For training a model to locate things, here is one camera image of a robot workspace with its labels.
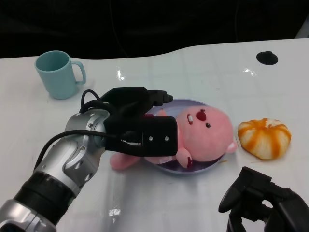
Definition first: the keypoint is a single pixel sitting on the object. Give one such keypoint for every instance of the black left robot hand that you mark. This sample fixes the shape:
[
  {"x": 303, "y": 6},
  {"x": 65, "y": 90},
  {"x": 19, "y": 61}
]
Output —
[{"x": 128, "y": 101}]

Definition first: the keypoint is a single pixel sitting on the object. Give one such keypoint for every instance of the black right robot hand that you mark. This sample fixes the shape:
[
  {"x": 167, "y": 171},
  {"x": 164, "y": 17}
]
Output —
[{"x": 287, "y": 210}]

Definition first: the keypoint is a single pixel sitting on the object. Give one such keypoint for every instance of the pink plush beaver doll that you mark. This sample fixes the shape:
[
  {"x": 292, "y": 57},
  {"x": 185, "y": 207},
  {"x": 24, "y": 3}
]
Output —
[{"x": 207, "y": 140}]

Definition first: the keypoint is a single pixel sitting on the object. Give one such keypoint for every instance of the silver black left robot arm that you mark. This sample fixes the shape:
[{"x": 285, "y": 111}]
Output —
[{"x": 67, "y": 164}]

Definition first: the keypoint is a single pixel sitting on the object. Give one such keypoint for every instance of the lavender plastic plate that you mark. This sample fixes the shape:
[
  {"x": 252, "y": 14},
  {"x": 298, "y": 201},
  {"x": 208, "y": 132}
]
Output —
[{"x": 183, "y": 172}]

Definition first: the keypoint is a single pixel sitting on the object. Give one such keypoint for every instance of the teal plastic mug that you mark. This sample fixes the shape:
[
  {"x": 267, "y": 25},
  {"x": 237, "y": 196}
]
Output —
[{"x": 60, "y": 79}]

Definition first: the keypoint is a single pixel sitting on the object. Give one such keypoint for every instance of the orange white striped bun toy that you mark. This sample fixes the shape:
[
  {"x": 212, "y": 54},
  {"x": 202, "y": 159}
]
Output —
[{"x": 264, "y": 140}]

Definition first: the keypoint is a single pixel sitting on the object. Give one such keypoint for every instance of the black round table grommet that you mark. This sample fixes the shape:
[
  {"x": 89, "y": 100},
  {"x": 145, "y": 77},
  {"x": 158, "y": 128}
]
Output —
[{"x": 266, "y": 58}]

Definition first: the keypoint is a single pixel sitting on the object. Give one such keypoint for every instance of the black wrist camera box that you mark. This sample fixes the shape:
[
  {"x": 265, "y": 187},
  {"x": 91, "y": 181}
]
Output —
[{"x": 157, "y": 135}]

